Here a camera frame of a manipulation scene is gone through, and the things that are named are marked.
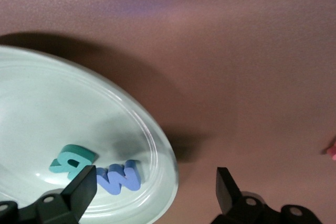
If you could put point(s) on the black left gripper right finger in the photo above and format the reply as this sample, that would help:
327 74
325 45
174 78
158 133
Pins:
229 200

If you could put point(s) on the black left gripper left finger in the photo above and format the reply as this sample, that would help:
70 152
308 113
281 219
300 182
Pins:
76 197

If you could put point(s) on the teal foam letter R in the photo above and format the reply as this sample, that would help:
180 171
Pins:
65 157

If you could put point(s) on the blue foam letter W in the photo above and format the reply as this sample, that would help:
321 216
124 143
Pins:
128 179

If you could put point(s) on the green plate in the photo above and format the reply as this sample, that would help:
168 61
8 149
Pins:
52 108

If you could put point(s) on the red foam letter Q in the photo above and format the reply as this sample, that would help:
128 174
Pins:
331 150

